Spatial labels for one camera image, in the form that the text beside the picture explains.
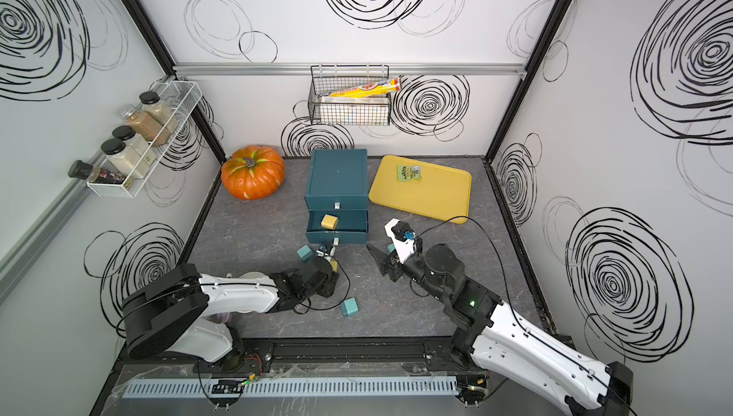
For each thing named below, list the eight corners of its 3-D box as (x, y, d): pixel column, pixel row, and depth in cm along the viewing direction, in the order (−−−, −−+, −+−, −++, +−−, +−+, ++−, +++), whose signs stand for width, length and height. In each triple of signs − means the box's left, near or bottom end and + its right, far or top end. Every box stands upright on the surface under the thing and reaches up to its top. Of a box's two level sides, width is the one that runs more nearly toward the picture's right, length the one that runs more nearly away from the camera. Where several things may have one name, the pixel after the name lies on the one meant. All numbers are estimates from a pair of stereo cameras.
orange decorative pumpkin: (227, 205, 107) (213, 184, 97) (242, 168, 119) (231, 146, 109) (279, 205, 107) (270, 184, 97) (289, 168, 119) (282, 146, 109)
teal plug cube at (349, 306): (346, 319, 82) (345, 316, 79) (339, 308, 84) (338, 304, 81) (360, 310, 83) (360, 306, 80) (353, 299, 85) (353, 294, 82)
